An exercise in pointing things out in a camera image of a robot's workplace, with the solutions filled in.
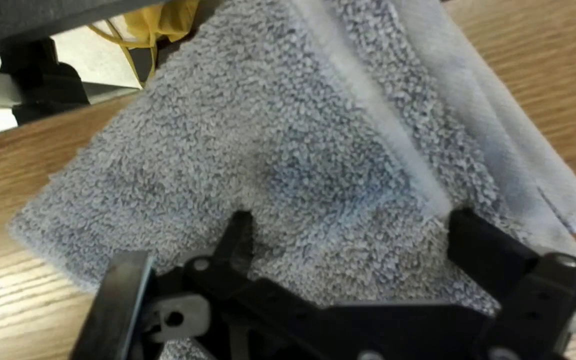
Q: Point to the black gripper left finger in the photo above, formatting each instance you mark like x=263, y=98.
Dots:
x=234, y=286

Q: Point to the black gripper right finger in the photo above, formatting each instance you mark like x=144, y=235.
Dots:
x=501, y=267

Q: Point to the grey towel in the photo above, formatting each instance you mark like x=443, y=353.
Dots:
x=288, y=153

